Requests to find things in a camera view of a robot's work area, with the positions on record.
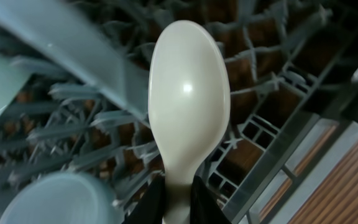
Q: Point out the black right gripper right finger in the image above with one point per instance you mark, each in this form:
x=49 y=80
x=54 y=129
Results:
x=203 y=208

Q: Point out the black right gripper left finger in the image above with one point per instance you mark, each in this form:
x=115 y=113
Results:
x=151 y=207

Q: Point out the light blue bowl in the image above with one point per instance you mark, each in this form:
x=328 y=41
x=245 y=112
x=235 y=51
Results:
x=63 y=197

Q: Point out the white plastic spoon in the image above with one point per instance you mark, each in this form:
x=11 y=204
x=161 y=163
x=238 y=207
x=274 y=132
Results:
x=189 y=105

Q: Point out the light blue plate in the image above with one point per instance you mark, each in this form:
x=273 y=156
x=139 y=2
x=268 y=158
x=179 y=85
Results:
x=60 y=32

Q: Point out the grey dishwasher rack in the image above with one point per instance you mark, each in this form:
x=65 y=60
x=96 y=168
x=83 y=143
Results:
x=284 y=60

